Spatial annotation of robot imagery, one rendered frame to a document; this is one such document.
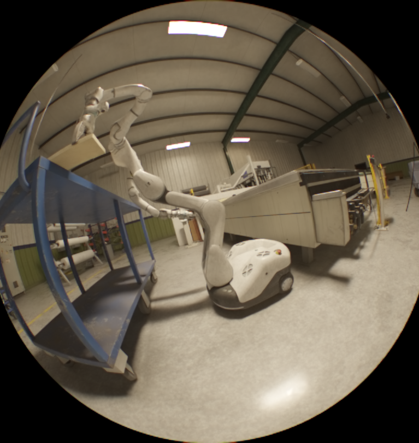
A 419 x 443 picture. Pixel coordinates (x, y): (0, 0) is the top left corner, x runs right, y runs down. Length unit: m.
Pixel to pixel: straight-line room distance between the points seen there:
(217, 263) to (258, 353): 0.60
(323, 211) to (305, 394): 1.01
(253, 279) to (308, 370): 0.61
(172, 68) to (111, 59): 2.15
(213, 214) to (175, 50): 5.41
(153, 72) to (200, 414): 6.42
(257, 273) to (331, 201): 0.66
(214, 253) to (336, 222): 0.83
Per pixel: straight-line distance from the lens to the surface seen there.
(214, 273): 0.91
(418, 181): 4.28
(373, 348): 0.88
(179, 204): 0.90
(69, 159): 0.64
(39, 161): 0.60
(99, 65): 5.80
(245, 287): 0.86
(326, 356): 0.80
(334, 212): 1.01
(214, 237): 0.86
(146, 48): 5.53
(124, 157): 1.10
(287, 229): 1.29
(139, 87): 0.92
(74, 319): 0.55
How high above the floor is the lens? 0.70
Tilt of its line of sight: 3 degrees down
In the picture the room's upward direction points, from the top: 15 degrees counter-clockwise
